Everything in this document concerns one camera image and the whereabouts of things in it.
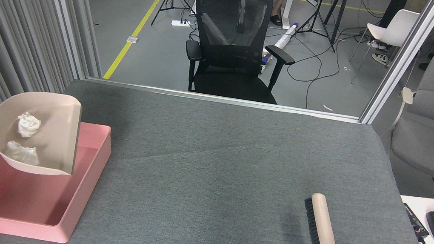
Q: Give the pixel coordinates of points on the pink plastic bin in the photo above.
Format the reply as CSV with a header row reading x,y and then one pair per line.
x,y
37,198

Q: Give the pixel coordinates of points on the white power strip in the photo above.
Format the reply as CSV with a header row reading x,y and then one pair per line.
x,y
181,23

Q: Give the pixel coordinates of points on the white floor scrap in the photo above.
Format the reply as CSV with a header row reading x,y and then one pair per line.
x,y
327,108

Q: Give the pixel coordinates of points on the beige brush black bristles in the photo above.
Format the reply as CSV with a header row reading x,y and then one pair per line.
x,y
320,219

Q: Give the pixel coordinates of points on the white roll blue end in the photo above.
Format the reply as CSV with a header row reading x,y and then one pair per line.
x,y
286,37

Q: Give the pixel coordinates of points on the black mesh office chair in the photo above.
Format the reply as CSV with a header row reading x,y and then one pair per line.
x,y
223,80

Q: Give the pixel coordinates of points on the white plastic chair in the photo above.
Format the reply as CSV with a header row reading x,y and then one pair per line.
x,y
394,30

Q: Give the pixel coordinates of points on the white floor socket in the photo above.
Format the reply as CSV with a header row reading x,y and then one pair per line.
x,y
132,39

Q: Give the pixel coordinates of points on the silver aluminium post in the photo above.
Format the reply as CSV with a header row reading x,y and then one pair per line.
x,y
67,13
403,59

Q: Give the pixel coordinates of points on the white paper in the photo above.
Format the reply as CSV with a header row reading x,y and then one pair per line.
x,y
23,154
28,125

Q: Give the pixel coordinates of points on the black box red button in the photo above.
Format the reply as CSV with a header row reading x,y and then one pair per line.
x,y
415,220

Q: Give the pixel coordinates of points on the silver table edge rail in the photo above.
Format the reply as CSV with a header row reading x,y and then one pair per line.
x,y
224,100

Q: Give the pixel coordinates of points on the beige plastic dustpan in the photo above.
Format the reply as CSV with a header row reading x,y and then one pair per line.
x,y
54,132

